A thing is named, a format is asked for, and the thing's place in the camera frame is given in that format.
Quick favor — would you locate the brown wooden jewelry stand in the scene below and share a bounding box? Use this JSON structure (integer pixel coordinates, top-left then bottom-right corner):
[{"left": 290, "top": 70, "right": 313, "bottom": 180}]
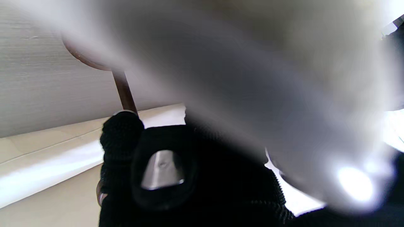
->
[{"left": 62, "top": 35, "right": 139, "bottom": 115}]

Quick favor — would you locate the white leather handbag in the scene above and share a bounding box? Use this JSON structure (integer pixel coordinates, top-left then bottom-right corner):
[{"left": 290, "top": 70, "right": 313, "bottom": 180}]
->
[{"left": 60, "top": 0, "right": 404, "bottom": 215}]

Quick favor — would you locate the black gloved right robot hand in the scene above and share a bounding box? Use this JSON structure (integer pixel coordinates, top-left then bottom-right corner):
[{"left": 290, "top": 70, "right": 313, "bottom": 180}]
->
[{"left": 96, "top": 110, "right": 404, "bottom": 227}]

